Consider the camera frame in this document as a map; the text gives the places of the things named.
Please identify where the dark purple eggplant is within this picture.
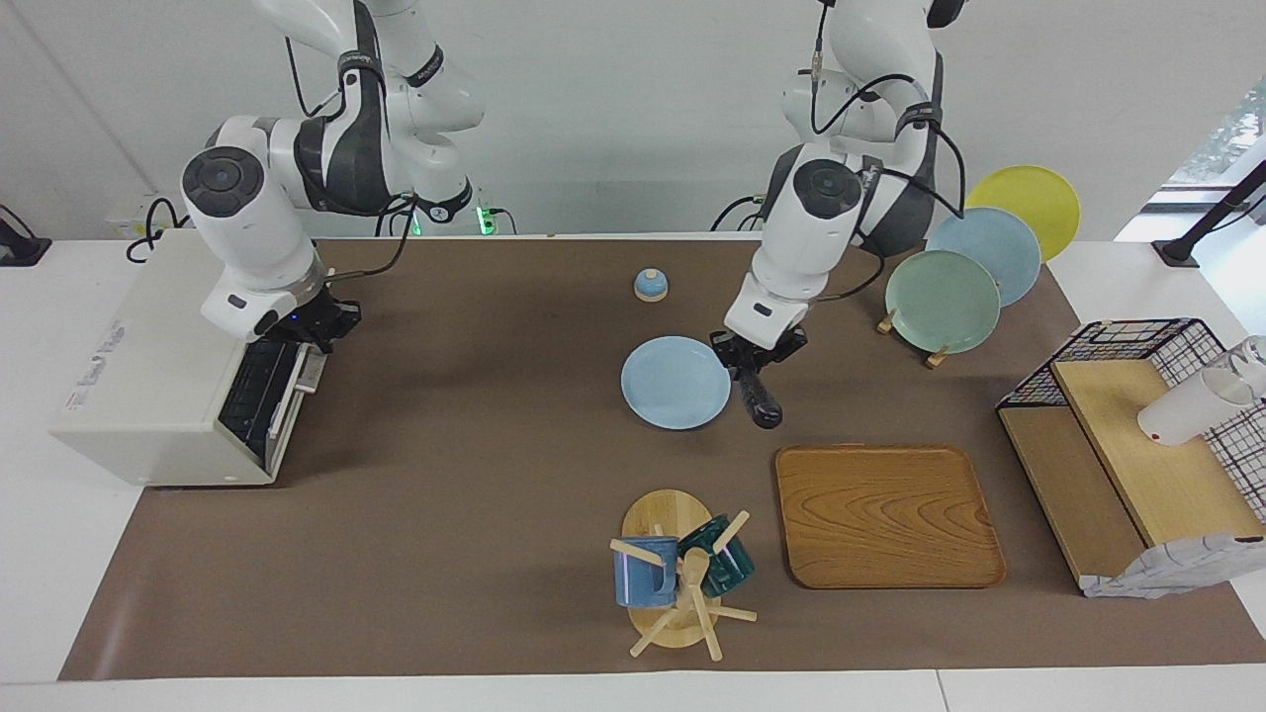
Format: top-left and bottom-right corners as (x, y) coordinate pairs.
(735, 364), (784, 430)

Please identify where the light blue plate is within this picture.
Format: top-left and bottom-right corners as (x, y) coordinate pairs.
(620, 336), (734, 431)

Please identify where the toaster oven glass door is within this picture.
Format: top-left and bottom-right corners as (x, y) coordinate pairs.
(259, 341), (327, 472)

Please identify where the cream toaster oven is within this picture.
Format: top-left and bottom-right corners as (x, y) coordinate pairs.
(49, 229), (332, 488)

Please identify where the wooden plate rack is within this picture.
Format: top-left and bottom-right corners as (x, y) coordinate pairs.
(876, 310), (950, 369)

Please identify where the wooden mug tree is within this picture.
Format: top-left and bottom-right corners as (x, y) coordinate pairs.
(608, 489), (759, 662)

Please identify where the pale green plate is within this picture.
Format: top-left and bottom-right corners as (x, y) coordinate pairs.
(884, 249), (1002, 355)

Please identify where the wooden serving tray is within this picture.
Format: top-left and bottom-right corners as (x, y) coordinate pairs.
(773, 444), (1008, 590)

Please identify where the brown table mat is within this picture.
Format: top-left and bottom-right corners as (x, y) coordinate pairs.
(57, 235), (1266, 681)

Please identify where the dark green mug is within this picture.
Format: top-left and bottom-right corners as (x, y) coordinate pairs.
(678, 514), (756, 598)

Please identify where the blue mug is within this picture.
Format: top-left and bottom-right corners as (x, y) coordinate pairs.
(613, 536), (681, 608)

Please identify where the pale blue racked plate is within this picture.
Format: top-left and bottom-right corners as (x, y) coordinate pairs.
(925, 207), (1042, 308)

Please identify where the yellow plate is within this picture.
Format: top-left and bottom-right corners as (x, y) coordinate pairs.
(966, 164), (1082, 263)

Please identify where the wooden shelf box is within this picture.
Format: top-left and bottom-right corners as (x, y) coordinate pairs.
(997, 358), (1266, 594)

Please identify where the white cup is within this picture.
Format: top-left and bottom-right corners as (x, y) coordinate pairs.
(1136, 368), (1257, 447)

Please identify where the white grey patterned cloth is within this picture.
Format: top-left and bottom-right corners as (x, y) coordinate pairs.
(1081, 532), (1266, 600)

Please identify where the black stand leg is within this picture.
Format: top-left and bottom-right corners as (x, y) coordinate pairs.
(1152, 158), (1266, 268)

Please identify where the clear glass cup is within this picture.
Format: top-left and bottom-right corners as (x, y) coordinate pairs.
(1224, 336), (1266, 399)

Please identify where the window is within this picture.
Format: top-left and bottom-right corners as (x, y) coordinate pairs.
(1162, 79), (1266, 194)

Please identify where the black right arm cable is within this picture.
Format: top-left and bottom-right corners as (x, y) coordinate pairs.
(285, 38), (418, 283)

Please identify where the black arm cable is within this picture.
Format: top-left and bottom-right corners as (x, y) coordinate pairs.
(285, 38), (418, 283)
(809, 0), (967, 301)

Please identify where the black coiled socket cable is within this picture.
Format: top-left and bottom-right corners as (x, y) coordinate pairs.
(126, 198), (191, 264)

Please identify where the white wall socket box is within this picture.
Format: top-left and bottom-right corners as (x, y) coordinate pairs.
(107, 193), (191, 240)

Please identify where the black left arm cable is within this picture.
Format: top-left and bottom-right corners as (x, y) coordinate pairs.
(809, 0), (967, 301)

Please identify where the black clamp mount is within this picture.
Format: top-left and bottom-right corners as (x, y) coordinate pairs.
(0, 205), (52, 268)

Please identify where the black wire basket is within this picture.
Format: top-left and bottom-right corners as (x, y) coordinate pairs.
(996, 317), (1266, 525)

